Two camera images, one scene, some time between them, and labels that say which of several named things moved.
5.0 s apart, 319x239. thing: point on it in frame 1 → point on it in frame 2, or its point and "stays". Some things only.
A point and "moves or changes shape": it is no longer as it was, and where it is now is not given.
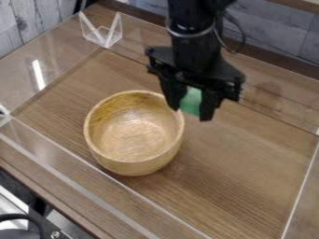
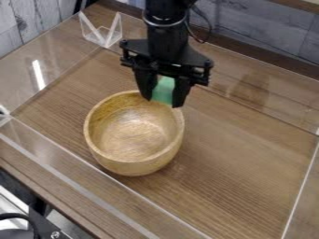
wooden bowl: (134, 133) stays
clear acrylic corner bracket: (103, 35) stays
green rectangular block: (191, 101) moves or changes shape
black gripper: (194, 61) → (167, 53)
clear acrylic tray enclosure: (243, 182) stays
